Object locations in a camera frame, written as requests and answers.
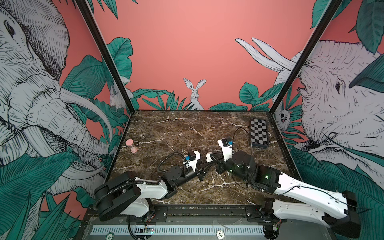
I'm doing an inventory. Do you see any white slotted cable duct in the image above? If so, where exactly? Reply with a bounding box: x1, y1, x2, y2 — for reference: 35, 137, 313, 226
91, 225, 264, 236

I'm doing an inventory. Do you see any folded black white chessboard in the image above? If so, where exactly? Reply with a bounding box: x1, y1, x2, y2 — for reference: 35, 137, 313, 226
250, 119, 269, 149

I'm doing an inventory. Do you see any pink sand hourglass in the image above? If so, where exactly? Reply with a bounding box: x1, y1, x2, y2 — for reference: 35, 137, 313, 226
126, 139, 138, 153

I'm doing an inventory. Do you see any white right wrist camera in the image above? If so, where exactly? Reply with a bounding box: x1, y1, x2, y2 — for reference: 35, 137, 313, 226
218, 137, 233, 162

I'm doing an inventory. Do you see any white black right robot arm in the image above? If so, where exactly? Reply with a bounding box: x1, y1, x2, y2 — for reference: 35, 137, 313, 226
203, 151, 362, 239

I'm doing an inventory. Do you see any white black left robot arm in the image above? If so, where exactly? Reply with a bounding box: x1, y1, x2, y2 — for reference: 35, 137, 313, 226
93, 162, 214, 222

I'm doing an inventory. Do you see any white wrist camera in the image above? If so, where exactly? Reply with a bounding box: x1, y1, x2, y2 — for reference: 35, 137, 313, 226
218, 137, 233, 162
183, 151, 201, 172

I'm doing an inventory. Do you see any black left corner frame post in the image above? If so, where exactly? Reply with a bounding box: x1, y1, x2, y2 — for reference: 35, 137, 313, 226
75, 0, 135, 114

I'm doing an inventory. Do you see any black right corner frame post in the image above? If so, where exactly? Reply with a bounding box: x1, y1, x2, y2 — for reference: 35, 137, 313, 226
269, 0, 342, 115

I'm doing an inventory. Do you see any black corner frame post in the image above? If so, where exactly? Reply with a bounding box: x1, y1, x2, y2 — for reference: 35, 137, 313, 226
75, 0, 135, 114
269, 0, 342, 115

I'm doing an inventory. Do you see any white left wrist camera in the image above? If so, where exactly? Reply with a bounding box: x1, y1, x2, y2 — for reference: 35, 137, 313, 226
183, 151, 201, 172

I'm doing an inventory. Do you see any black front mounting rail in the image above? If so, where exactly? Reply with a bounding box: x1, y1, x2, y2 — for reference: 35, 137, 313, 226
80, 203, 328, 224

